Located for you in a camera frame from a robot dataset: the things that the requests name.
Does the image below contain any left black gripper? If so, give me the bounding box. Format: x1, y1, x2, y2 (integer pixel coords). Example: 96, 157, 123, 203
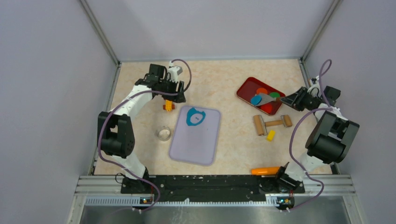
158, 77, 185, 103

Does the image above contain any metal scraper wooden handle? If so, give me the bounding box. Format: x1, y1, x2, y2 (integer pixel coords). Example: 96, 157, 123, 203
252, 94, 282, 107

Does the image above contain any round blue dough wrapper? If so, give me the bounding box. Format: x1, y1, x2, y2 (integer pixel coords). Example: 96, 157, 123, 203
250, 95, 262, 106

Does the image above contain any blue dough piece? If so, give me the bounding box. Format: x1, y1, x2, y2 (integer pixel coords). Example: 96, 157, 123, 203
186, 107, 206, 126

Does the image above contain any wooden rolling pin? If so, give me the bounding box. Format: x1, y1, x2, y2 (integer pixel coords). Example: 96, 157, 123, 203
253, 115, 293, 136

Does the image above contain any round metal cutter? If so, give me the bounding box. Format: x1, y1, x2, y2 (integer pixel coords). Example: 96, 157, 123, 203
155, 126, 172, 141

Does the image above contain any lavender plastic tray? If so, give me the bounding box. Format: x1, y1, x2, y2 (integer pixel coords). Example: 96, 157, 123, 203
169, 105, 221, 166

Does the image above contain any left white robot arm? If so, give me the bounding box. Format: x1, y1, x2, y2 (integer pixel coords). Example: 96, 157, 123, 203
98, 62, 186, 193

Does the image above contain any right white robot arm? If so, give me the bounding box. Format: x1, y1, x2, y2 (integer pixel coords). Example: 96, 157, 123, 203
274, 86, 360, 192

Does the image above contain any green dough disc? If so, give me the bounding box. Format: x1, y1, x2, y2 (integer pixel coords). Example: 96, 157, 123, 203
269, 92, 280, 98

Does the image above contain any red dough disc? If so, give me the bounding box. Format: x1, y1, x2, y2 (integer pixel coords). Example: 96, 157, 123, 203
260, 103, 273, 114

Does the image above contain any orange dough disc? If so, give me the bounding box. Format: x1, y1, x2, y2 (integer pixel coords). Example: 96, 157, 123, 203
256, 88, 268, 95

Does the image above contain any orange toy car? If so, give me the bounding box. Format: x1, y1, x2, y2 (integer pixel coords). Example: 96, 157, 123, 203
163, 100, 175, 112

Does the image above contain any yellow block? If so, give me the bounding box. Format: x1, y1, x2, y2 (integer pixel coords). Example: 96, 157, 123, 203
266, 130, 276, 142

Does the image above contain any red plate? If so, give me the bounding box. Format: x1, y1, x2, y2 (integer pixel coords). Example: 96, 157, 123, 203
236, 77, 285, 116

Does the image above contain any orange carrot toy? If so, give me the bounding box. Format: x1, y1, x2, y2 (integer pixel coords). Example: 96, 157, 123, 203
251, 167, 280, 176

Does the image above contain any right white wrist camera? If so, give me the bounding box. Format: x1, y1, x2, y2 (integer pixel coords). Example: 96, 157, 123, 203
308, 76, 321, 97

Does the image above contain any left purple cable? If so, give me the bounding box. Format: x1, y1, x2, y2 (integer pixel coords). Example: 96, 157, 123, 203
97, 59, 192, 213

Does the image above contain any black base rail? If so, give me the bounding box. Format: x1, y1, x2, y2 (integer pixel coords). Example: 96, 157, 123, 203
120, 175, 305, 203

